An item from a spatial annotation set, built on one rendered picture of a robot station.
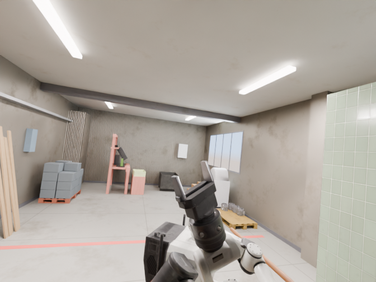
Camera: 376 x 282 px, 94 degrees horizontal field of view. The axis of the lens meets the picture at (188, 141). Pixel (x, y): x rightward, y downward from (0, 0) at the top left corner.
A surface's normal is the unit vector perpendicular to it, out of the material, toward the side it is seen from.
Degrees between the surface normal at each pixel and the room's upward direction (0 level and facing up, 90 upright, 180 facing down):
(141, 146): 90
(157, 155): 90
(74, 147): 90
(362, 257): 90
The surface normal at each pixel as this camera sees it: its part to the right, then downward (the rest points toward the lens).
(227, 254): 0.29, 0.01
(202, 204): 0.63, -0.11
